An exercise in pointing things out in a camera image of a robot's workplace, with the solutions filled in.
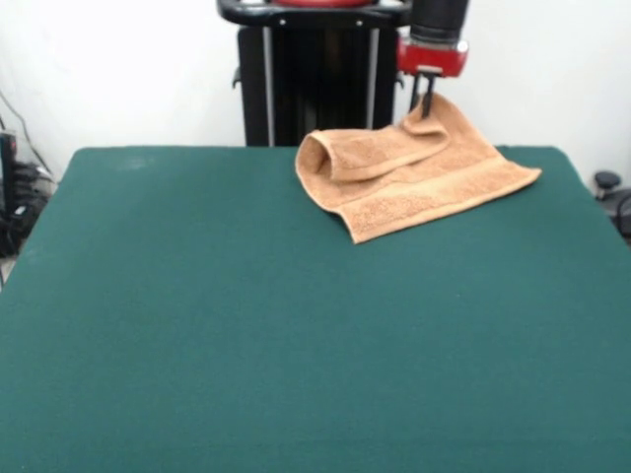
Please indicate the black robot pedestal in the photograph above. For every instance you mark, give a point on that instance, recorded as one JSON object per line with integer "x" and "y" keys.
{"x": 320, "y": 88}

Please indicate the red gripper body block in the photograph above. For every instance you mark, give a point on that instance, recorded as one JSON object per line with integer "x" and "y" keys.
{"x": 431, "y": 59}

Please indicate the dark green table cloth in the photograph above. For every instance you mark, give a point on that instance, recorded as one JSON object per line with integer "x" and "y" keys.
{"x": 148, "y": 345}

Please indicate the black electronics box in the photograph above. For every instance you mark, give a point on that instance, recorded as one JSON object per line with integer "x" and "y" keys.
{"x": 7, "y": 162}

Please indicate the black office chair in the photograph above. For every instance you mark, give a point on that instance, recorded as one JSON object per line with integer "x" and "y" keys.
{"x": 616, "y": 197}

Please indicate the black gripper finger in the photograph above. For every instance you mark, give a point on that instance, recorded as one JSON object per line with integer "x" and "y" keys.
{"x": 428, "y": 101}
{"x": 417, "y": 93}

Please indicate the tan terry towel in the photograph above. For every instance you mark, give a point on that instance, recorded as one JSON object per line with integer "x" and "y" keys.
{"x": 419, "y": 192}

